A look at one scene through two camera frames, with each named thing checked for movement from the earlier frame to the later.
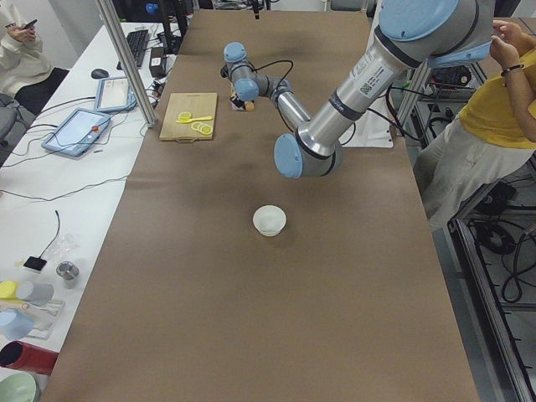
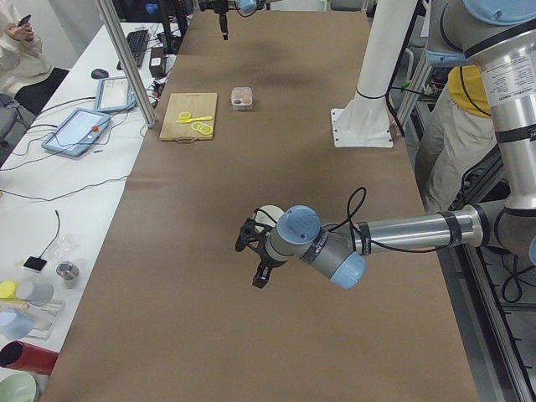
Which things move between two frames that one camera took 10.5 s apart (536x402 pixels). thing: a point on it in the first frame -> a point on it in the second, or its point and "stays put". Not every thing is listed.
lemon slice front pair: (185, 115) stays put
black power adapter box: (157, 61) stays put
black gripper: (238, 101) -> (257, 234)
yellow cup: (9, 290) stays put
